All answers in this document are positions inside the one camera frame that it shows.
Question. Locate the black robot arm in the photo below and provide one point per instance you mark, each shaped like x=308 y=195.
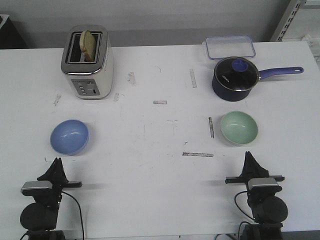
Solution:
x=268 y=210
x=40 y=217

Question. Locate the glass pot lid blue knob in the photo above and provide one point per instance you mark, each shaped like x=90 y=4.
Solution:
x=236 y=73

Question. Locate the silver white toaster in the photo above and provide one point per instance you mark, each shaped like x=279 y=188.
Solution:
x=89 y=80

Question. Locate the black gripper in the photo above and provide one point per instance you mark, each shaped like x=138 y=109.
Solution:
x=55 y=180
x=252 y=169

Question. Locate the blue saucepan with handle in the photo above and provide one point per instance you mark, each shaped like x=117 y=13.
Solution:
x=235 y=96

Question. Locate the blue bowl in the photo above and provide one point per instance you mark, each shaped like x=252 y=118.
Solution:
x=69 y=137

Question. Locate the bread slice in toaster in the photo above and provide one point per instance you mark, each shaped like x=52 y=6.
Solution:
x=87 y=44

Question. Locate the clear plastic food container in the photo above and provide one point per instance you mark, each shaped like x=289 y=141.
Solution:
x=220 y=47

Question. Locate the dark object at left edge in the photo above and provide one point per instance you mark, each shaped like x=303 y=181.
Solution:
x=10 y=38

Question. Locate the green bowl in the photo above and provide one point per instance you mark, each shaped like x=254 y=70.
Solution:
x=238 y=128

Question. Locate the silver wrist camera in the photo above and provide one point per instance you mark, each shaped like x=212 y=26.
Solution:
x=36 y=188
x=268 y=183

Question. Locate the grey metal shelf upright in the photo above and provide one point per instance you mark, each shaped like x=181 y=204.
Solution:
x=286 y=19

